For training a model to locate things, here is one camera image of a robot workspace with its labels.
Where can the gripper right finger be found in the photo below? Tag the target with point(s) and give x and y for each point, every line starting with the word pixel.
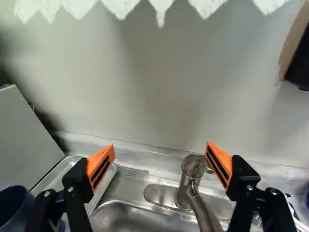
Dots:
pixel 241 176

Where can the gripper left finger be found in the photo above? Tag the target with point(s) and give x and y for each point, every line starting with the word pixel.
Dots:
pixel 79 180

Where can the dark blue cup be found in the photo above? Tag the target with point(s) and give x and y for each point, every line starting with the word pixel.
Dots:
pixel 14 209

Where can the stainless steel tap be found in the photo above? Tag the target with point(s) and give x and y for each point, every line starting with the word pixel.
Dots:
pixel 190 191

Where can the grey flat board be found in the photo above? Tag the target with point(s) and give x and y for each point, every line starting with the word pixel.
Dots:
pixel 23 145

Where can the stainless steel sink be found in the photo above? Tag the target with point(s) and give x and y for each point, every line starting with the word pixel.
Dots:
pixel 135 217

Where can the steel kitchen counter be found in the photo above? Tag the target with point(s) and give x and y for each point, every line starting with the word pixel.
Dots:
pixel 169 157

